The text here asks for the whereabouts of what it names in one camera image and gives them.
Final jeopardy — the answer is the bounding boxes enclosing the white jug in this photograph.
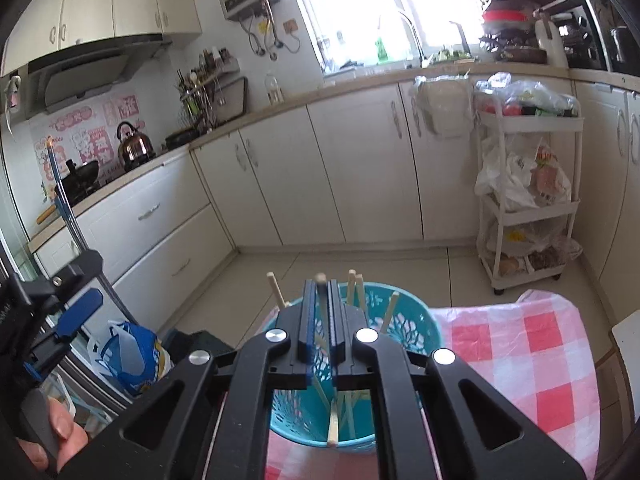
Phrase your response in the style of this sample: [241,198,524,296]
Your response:
[535,17,569,68]

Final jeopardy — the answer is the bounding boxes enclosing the cream drawer cabinet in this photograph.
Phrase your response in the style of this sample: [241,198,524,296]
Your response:
[30,152,238,321]

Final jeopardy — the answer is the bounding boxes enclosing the chrome faucet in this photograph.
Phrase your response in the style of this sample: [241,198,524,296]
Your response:
[397,10,427,67]

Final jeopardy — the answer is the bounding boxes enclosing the white rolling cart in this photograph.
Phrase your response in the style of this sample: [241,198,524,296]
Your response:
[472,110,586,295]

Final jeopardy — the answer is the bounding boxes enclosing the beige countertop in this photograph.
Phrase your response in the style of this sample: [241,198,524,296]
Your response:
[27,60,640,253]

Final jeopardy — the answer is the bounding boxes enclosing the white plastic bag on cabinet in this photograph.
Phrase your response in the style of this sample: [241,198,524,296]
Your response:
[410,74,476,139]

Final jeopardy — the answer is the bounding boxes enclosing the pink wall stickers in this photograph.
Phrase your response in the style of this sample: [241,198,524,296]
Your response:
[30,92,147,187]

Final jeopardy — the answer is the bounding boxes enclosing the cream panelled cabinet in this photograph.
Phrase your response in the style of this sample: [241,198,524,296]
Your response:
[572,80,640,281]

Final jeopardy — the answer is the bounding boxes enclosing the teal cutout plastic bucket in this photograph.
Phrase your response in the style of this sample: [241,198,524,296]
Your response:
[263,282,445,453]

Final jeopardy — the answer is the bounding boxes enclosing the clear plastic bag of food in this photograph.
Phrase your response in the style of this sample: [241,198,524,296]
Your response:
[475,72,581,118]

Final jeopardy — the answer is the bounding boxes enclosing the white plastic bags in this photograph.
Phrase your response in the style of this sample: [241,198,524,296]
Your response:
[475,140,573,212]

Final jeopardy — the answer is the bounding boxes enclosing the blue white plastic bag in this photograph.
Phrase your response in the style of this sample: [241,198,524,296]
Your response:
[89,321,173,398]

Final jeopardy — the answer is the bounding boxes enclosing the black appliance shelf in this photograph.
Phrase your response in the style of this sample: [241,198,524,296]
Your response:
[550,0,640,76]

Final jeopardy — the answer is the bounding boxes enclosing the dark frying pan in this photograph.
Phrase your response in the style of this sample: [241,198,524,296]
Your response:
[502,45,549,65]

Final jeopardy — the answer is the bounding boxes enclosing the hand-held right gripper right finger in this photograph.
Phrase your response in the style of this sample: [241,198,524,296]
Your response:
[327,282,586,480]

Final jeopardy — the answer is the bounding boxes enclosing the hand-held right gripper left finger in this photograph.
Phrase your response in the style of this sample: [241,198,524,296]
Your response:
[57,280,317,480]

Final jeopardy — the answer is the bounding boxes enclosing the bunch of wooden chopsticks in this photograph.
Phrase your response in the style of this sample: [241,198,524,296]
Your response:
[266,269,401,448]

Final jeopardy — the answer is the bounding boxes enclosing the person's left hand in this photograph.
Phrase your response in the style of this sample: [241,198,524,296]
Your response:
[17,400,89,476]

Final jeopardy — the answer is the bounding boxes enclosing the light wooden chopstick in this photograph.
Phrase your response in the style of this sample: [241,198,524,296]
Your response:
[314,272,333,361]

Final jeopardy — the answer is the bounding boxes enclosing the black wok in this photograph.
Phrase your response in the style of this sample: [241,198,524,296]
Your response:
[60,159,101,197]

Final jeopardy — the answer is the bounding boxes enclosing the cream wall cabinets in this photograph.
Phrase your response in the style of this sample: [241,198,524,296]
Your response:
[0,0,203,78]

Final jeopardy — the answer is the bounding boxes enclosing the metal utensil rack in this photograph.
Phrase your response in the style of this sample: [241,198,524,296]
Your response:
[175,67,249,129]

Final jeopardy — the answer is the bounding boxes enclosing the grey range hood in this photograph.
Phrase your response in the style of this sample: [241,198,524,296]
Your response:
[27,35,173,121]

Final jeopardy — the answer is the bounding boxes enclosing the steel kettle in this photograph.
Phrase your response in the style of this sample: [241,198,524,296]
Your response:
[116,121,156,171]

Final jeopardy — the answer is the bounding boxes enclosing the red white checked tablecloth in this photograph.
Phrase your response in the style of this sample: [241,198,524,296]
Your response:
[262,290,601,480]

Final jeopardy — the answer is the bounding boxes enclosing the clear water bottle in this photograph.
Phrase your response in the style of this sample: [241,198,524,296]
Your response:
[263,72,284,106]

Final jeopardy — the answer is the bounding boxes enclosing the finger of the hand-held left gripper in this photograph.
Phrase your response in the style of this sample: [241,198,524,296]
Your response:
[22,249,103,311]
[54,289,104,339]

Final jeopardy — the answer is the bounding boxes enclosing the kitchen window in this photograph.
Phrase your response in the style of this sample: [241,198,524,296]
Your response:
[285,0,496,73]

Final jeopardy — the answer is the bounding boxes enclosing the cream door cabinet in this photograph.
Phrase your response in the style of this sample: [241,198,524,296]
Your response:
[192,80,481,248]

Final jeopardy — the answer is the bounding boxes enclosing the blue metal pole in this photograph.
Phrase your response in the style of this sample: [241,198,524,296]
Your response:
[46,137,133,323]

